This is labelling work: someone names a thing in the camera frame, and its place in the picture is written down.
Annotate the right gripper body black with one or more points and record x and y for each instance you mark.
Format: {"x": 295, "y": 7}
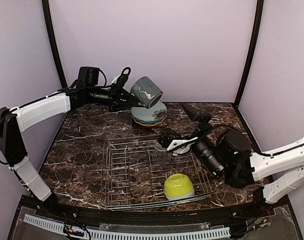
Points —
{"x": 192, "y": 136}

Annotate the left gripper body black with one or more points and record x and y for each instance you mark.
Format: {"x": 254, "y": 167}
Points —
{"x": 114, "y": 96}

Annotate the blue dotted plate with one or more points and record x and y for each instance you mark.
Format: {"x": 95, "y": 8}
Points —
{"x": 149, "y": 122}

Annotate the grey mug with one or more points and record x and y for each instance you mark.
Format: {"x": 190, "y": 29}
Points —
{"x": 146, "y": 91}

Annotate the yellow dotted plate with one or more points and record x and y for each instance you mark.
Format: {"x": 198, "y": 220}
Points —
{"x": 147, "y": 125}

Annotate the light green flower plate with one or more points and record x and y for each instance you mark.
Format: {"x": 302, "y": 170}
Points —
{"x": 155, "y": 113}

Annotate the clear glass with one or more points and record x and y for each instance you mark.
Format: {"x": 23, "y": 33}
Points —
{"x": 160, "y": 153}

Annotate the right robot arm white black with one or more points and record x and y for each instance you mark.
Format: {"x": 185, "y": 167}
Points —
{"x": 241, "y": 164}

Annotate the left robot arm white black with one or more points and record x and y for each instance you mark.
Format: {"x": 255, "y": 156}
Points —
{"x": 85, "y": 90}

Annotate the lime green bowl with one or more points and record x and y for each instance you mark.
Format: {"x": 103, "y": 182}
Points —
{"x": 178, "y": 186}

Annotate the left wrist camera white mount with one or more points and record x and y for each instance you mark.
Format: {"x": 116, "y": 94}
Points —
{"x": 122, "y": 78}

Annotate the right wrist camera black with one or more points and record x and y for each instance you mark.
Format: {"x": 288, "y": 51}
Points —
{"x": 175, "y": 143}

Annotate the wire dish rack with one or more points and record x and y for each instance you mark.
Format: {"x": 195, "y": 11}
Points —
{"x": 132, "y": 179}

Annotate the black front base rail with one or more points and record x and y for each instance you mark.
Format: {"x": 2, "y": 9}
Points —
{"x": 274, "y": 222}

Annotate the left black frame post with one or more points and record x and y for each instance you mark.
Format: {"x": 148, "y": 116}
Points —
{"x": 53, "y": 43}

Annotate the black frame post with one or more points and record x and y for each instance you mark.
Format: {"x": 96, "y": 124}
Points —
{"x": 250, "y": 52}
{"x": 53, "y": 43}

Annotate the right black frame post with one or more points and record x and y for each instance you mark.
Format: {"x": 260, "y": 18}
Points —
{"x": 250, "y": 52}

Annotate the white slotted cable duct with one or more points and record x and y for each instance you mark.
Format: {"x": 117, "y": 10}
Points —
{"x": 106, "y": 231}

